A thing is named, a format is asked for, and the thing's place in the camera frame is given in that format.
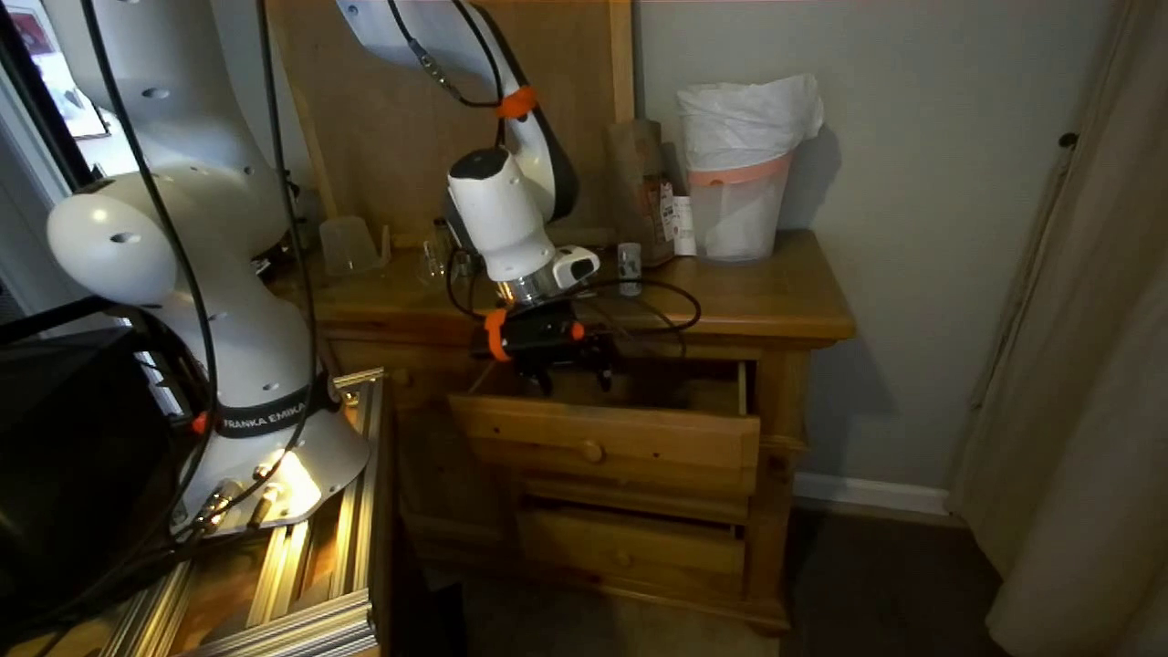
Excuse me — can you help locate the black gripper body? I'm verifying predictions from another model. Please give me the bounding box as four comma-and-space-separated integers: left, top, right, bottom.
499, 299, 619, 373

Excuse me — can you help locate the small white container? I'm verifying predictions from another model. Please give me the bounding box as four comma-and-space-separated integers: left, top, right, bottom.
609, 236, 644, 299

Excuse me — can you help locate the wooden dresser drawer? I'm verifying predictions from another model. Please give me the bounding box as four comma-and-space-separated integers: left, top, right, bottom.
515, 506, 746, 600
442, 356, 767, 504
516, 476, 751, 530

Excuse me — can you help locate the white bottle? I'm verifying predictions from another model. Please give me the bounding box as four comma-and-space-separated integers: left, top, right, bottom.
660, 177, 700, 261

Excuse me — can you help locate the brown paper bag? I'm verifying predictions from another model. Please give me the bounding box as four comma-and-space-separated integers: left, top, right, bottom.
604, 117, 672, 270

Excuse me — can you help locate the wooden dresser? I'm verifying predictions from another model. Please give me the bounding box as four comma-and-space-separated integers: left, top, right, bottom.
285, 227, 860, 635

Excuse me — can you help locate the white trash bin with bag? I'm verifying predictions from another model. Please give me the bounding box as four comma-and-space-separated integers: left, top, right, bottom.
672, 68, 828, 268

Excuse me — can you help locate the clear stemless glass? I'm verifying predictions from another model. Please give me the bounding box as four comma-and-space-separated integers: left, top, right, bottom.
316, 215, 392, 285

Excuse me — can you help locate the wooden back panel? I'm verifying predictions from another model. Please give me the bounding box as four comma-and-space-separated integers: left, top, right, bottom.
265, 0, 642, 252

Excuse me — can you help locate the white baseboard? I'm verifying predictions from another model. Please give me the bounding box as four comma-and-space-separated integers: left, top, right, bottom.
793, 466, 961, 530

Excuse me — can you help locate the black equipment box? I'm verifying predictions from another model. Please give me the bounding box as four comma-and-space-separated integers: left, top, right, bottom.
0, 296, 215, 650

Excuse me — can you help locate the beige curtain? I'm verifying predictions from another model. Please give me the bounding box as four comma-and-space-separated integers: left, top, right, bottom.
946, 0, 1168, 657

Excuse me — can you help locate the white framed picture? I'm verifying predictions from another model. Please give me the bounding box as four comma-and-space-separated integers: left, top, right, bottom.
0, 0, 122, 187

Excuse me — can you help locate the orange gripper bracket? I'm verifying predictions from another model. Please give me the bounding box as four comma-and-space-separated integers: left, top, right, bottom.
480, 303, 515, 370

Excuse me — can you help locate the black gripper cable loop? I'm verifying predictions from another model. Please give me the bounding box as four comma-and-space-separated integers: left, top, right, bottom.
569, 270, 706, 370

